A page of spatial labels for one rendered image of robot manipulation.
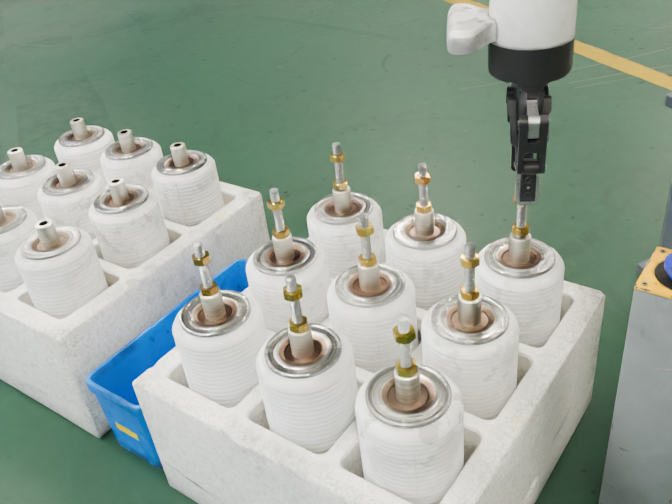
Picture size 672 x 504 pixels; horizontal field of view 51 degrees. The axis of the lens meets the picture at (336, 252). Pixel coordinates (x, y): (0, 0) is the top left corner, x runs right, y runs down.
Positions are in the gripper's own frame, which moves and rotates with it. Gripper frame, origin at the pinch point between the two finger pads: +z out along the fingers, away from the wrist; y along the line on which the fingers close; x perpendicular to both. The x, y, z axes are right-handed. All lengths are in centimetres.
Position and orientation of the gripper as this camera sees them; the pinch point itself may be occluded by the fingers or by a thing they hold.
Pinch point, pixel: (524, 174)
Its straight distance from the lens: 74.7
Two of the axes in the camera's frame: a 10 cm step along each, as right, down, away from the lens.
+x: -9.8, 0.1, 1.8
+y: 1.4, -5.7, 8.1
